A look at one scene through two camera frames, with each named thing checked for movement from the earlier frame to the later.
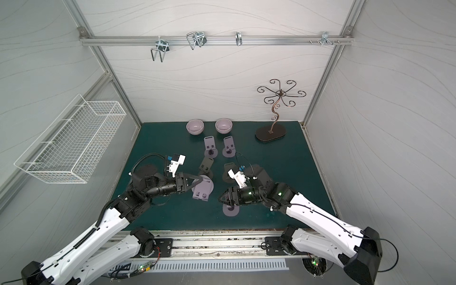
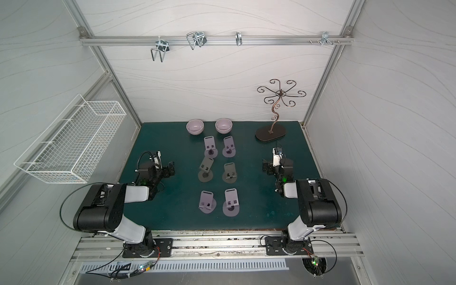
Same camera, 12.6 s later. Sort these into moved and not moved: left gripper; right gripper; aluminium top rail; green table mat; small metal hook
Moved: left gripper; right gripper
Not moved: small metal hook; green table mat; aluminium top rail
